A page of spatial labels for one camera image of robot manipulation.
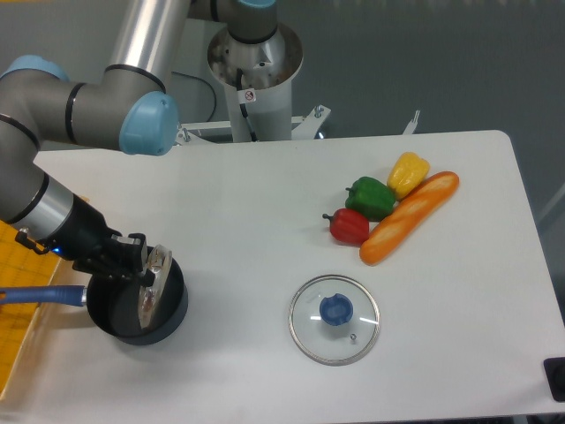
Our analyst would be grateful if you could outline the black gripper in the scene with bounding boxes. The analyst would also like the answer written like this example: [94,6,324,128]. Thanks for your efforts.
[15,196,154,286]

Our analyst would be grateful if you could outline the plastic toast slice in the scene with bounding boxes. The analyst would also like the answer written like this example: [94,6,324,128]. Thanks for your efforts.
[138,245,173,329]

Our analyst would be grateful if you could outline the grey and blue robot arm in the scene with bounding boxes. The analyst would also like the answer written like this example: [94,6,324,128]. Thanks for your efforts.
[1,1,278,285]

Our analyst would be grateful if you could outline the yellow woven basket tray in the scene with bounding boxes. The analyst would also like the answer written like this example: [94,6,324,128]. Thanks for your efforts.
[1,223,61,398]

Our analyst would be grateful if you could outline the glass lid with blue knob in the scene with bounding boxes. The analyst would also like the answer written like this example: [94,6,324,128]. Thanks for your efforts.
[288,275,380,367]

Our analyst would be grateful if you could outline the red toy bell pepper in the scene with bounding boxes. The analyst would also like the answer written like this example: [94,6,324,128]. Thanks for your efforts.
[322,208,370,246]

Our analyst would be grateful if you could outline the green toy bell pepper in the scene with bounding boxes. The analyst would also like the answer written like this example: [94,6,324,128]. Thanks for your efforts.
[344,177,396,222]

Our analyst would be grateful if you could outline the orange toy baguette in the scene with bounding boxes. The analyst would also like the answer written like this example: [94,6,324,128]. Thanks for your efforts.
[359,171,460,266]

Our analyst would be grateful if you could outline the yellow toy bell pepper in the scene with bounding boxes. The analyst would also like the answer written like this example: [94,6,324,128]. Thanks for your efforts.
[387,152,430,201]

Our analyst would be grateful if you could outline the black device at table corner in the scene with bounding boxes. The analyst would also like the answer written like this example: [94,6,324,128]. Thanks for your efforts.
[543,357,565,403]

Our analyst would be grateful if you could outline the black pot with blue handle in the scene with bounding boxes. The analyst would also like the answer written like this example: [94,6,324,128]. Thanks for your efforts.
[1,246,189,345]

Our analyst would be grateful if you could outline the black power cable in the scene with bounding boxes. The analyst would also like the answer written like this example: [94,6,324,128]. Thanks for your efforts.
[169,70,218,123]

